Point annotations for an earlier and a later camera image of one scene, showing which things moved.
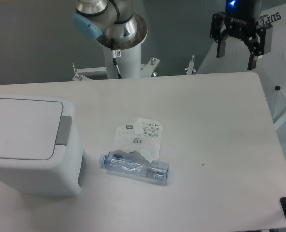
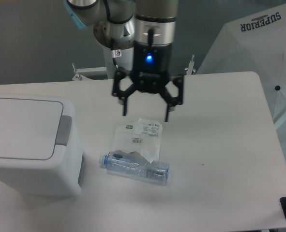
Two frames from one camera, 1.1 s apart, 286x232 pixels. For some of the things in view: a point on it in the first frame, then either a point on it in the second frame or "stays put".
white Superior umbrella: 278,70 stays put
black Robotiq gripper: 240,17 -> 151,64
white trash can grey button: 64,131 stays put
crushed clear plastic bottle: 131,163 stays put
